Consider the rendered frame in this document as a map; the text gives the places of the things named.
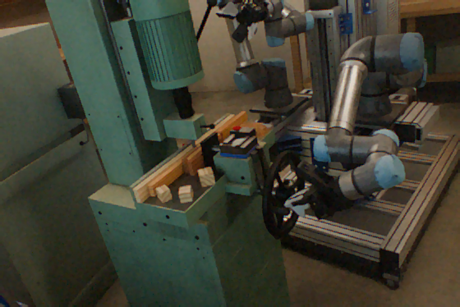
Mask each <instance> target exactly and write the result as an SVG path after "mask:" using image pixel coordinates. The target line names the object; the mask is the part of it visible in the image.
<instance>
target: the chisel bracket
mask: <svg viewBox="0 0 460 307"><path fill-rule="evenodd" d="M163 125H164V128H165V130H166V133H167V137H171V138H178V139H190V140H197V139H199V138H200V137H201V136H202V135H205V133H206V132H208V130H207V128H200V126H206V123H205V115H204V114H202V113H194V115H193V116H192V117H188V118H180V115H179V112H173V113H171V115H169V116H168V117H165V118H164V119H163Z"/></svg>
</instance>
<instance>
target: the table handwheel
mask: <svg viewBox="0 0 460 307"><path fill-rule="evenodd" d="M288 159H291V160H292V162H293V164H294V165H295V168H296V169H297V166H298V165H299V164H300V163H301V158H300V157H299V156H298V155H297V153H295V152H292V151H289V150H288V151H284V152H282V153H280V154H279V156H277V157H276V158H275V159H274V161H273V162H272V164H271V165H270V169H269V171H268V173H267V175H266V180H265V183H264V189H263V194H261V190H260V187H258V188H257V190H255V191H254V192H253V195H262V216H263V219H264V224H265V225H266V230H267V231H268V232H269V234H270V235H272V236H274V237H275V238H283V237H285V236H286V235H287V234H289V233H290V232H291V231H292V229H293V228H294V226H295V225H296V224H297V220H298V218H299V217H300V216H299V215H298V214H297V212H295V211H294V210H292V215H291V217H290V218H289V219H288V221H287V224H286V225H284V227H283V215H280V214H279V219H278V225H277V228H276V226H275V225H274V221H273V218H272V213H271V197H272V198H275V199H276V200H277V201H278V202H279V203H281V204H280V207H282V208H286V207H285V206H284V204H285V203H286V201H287V200H288V199H289V198H291V197H292V196H293V195H295V194H296V191H295V188H297V193H298V192H299V191H300V190H304V189H305V179H303V178H302V177H299V176H298V175H297V181H296V182H294V183H293V184H292V185H291V186H286V185H284V184H283V181H282V179H281V177H280V175H279V172H278V170H279V168H280V167H281V165H282V164H283V162H284V161H285V160H288ZM274 179H276V181H277V182H278V185H279V186H278V187H275V186H274Z"/></svg>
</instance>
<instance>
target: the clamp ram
mask: <svg viewBox="0 0 460 307"><path fill-rule="evenodd" d="M200 145H201V152H202V154H203V157H204V161H205V165H207V166H209V165H210V164H211V163H212V162H213V161H214V156H215V155H216V154H217V153H218V152H220V148H219V135H218V132H214V133H212V134H211V135H209V136H208V137H207V138H205V139H204V140H202V141H201V143H200Z"/></svg>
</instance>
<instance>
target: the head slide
mask: <svg viewBox="0 0 460 307"><path fill-rule="evenodd" d="M126 11H127V17H123V18H121V19H119V20H116V21H113V22H110V25H111V27H112V30H113V34H114V38H115V41H116V44H117V47H118V50H119V55H120V57H121V60H122V65H123V69H124V71H125V74H126V77H127V83H128V85H129V87H130V91H131V94H132V99H133V101H134V104H135V106H136V112H137V116H138V117H139V120H140V127H141V129H142V131H143V135H144V137H145V140H156V141H162V140H163V139H166V138H167V133H166V130H165V128H164V125H163V119H164V118H165V117H168V116H169V115H171V113H173V112H178V109H177V108H176V106H175V101H174V98H173V96H174V93H173V90H172V89H165V90H161V89H154V87H153V86H152V83H151V80H150V74H149V70H148V67H147V65H146V62H145V55H144V52H143V49H142V47H141V44H140V37H139V35H138V32H137V29H136V21H135V20H134V17H133V14H132V9H131V7H129V8H126Z"/></svg>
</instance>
